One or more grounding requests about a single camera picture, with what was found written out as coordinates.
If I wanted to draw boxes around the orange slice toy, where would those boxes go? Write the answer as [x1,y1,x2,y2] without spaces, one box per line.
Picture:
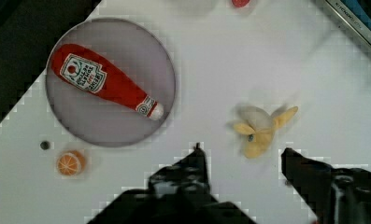
[56,150,86,176]

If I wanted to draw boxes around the yellow plush peeled banana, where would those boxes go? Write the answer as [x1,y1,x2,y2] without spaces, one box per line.
[233,105,298,159]

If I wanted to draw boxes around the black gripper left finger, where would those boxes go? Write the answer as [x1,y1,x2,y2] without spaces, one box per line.
[88,145,255,224]

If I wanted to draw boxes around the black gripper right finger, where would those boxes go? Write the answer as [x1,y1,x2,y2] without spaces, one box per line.
[281,147,371,224]

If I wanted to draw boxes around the red strawberry toy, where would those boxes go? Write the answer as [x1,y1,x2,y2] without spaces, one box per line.
[232,0,250,7]

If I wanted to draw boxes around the dark table hole left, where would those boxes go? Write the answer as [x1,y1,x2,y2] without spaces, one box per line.
[40,141,50,150]

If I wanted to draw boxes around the red plush ketchup bottle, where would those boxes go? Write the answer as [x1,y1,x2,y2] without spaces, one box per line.
[50,44,164,120]

